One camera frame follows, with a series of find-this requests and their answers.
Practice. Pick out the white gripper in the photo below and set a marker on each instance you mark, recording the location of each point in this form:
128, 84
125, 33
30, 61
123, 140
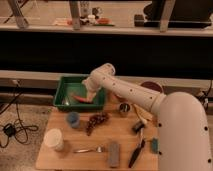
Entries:
91, 87

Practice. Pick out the red pepper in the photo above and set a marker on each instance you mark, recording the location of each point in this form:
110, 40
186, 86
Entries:
82, 99

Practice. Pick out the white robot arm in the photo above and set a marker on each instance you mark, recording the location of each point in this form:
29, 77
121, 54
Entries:
183, 133

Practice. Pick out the green plastic tray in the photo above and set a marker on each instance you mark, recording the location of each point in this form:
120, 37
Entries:
72, 85

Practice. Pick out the bunch of dark grapes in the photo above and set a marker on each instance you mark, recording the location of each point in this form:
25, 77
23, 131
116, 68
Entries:
96, 120

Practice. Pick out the blue cup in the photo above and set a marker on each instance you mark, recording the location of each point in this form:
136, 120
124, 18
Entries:
73, 119

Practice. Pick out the small metal cup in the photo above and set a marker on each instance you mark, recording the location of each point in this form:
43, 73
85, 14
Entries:
124, 109

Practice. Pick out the black small tool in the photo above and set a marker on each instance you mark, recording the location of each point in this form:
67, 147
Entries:
138, 126

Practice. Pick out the brown bowl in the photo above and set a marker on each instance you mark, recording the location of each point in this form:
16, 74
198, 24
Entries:
153, 86

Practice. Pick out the silver fork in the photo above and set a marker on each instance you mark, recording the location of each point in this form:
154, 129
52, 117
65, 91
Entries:
98, 149

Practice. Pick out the white paper cup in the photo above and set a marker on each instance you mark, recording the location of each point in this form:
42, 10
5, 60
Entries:
54, 139

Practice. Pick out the grey sponge block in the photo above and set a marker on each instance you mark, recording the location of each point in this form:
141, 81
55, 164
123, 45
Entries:
113, 154

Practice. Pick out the teal small object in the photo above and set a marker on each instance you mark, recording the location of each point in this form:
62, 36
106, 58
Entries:
154, 145

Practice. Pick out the black handled knife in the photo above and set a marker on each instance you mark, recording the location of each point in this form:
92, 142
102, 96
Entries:
136, 153

